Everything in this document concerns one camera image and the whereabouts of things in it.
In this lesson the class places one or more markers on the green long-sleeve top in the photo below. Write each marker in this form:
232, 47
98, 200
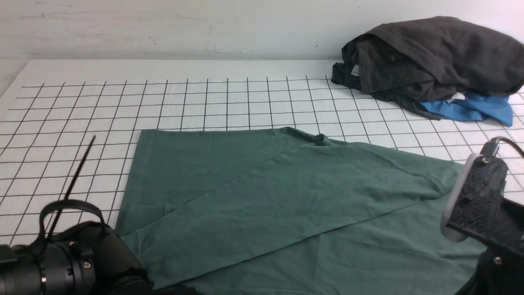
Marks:
283, 212

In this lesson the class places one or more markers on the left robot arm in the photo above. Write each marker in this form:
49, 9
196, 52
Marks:
86, 259

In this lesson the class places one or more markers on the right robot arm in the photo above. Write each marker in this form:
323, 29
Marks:
499, 269

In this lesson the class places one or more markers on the dark grey crumpled garment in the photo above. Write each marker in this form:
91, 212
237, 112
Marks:
431, 60

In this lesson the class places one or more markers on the white grid table mat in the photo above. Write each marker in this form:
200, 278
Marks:
68, 142

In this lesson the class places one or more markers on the blue garment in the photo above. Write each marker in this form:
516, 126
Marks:
470, 107

